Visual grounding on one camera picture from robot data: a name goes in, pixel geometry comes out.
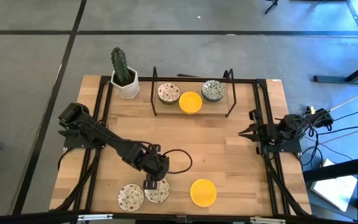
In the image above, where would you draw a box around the black table base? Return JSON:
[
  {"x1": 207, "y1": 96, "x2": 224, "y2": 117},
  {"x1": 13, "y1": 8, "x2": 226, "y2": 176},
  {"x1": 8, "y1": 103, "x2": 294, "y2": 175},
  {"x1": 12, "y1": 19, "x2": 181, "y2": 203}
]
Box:
[{"x1": 313, "y1": 0, "x2": 358, "y2": 85}]

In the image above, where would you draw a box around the green cactus plant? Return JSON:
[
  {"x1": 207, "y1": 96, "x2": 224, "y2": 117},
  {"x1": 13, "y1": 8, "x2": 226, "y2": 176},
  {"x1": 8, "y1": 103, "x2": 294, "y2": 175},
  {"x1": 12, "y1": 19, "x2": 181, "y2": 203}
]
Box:
[{"x1": 110, "y1": 47, "x2": 131, "y2": 86}]

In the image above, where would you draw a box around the black stand leg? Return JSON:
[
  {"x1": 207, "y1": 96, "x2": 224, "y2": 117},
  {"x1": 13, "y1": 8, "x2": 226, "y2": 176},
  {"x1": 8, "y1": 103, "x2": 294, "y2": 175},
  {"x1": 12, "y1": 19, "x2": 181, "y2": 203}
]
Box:
[{"x1": 264, "y1": 0, "x2": 280, "y2": 15}]

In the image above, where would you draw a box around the blue patterned bowl teal outside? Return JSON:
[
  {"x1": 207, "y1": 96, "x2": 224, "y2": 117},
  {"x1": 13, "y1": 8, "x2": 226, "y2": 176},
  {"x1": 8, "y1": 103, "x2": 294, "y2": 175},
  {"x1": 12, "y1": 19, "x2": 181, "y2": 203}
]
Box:
[{"x1": 201, "y1": 79, "x2": 226, "y2": 103}]

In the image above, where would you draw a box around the black aluminium table frame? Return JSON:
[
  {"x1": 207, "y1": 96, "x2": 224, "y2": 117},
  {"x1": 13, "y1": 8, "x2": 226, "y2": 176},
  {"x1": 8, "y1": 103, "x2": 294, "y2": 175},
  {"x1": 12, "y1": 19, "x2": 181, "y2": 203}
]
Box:
[{"x1": 50, "y1": 75, "x2": 312, "y2": 218}]

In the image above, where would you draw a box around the silver metal bracket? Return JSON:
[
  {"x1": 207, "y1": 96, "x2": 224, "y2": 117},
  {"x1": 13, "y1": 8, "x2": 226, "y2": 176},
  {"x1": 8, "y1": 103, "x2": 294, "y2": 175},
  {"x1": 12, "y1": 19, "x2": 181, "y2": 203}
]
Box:
[
  {"x1": 77, "y1": 213, "x2": 114, "y2": 222},
  {"x1": 249, "y1": 216, "x2": 287, "y2": 224}
]

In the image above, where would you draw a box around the black metal wooden shelf rack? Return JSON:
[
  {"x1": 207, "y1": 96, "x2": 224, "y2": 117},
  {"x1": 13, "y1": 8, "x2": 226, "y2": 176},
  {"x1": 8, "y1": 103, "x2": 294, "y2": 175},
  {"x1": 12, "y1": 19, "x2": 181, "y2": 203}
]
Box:
[{"x1": 150, "y1": 66, "x2": 237, "y2": 118}]

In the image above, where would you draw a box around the black front crossbeam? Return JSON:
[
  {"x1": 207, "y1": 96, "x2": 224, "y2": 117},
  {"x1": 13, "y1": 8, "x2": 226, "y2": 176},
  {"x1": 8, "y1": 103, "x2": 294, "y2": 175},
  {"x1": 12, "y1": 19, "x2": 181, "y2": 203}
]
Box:
[{"x1": 0, "y1": 210, "x2": 358, "y2": 224}]

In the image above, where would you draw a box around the white flat box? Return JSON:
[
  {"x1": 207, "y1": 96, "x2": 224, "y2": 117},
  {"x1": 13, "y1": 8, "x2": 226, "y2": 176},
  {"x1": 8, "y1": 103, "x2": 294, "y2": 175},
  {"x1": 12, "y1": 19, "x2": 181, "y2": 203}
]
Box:
[{"x1": 309, "y1": 157, "x2": 358, "y2": 213}]

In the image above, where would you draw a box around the beige floor cord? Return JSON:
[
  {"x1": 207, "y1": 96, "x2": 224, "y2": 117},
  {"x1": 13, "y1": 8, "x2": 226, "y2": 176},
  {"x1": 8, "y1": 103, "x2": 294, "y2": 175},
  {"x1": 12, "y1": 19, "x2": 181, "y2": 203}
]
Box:
[{"x1": 329, "y1": 85, "x2": 358, "y2": 113}]

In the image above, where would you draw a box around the yellow plastic mini bowl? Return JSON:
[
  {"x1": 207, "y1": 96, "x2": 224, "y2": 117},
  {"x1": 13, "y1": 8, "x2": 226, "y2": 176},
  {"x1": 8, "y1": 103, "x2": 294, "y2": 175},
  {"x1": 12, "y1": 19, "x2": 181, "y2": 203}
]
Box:
[
  {"x1": 190, "y1": 178, "x2": 218, "y2": 208},
  {"x1": 178, "y1": 91, "x2": 203, "y2": 115}
]

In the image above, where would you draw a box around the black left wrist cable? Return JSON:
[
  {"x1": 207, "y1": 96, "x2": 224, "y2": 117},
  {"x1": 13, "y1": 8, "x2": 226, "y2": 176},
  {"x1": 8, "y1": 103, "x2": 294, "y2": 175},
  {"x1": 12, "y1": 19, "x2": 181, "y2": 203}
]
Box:
[{"x1": 162, "y1": 148, "x2": 194, "y2": 175}]

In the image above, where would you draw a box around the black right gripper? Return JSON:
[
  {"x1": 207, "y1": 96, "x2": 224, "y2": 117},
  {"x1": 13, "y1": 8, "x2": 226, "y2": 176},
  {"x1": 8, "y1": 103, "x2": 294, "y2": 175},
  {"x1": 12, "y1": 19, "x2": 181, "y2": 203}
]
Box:
[{"x1": 237, "y1": 108, "x2": 278, "y2": 156}]

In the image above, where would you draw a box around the black desk frame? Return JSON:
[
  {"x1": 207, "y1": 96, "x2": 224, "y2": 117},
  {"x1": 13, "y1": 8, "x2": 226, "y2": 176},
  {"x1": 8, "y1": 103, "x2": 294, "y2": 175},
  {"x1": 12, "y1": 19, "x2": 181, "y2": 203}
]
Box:
[{"x1": 303, "y1": 154, "x2": 358, "y2": 224}]

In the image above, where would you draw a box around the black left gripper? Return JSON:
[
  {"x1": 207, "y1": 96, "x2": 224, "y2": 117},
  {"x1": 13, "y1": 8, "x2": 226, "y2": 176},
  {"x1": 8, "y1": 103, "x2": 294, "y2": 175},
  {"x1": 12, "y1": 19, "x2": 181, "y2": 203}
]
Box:
[{"x1": 139, "y1": 144, "x2": 170, "y2": 190}]

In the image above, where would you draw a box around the red floral bowl green outside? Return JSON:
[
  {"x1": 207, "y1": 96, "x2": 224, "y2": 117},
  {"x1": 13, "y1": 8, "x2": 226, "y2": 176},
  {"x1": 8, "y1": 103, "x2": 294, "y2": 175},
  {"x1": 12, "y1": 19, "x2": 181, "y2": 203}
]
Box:
[
  {"x1": 144, "y1": 177, "x2": 171, "y2": 204},
  {"x1": 157, "y1": 82, "x2": 181, "y2": 105},
  {"x1": 117, "y1": 183, "x2": 145, "y2": 213}
]

